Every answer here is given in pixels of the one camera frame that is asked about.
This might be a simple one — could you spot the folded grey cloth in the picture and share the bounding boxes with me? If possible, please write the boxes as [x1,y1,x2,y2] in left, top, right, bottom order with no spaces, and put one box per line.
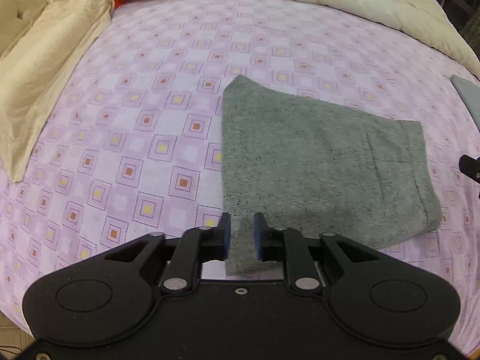
[450,75,480,128]

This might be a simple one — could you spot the cream pillow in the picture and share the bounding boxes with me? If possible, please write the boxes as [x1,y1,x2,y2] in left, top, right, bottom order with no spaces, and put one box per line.
[1,0,113,183]

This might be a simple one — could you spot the pink checkered bed sheet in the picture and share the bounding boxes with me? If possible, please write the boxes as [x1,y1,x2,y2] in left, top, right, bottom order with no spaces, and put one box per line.
[1,0,479,353]

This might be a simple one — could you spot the grey speckled pants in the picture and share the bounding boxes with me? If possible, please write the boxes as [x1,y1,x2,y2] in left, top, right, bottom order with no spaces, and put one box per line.
[221,76,442,275]

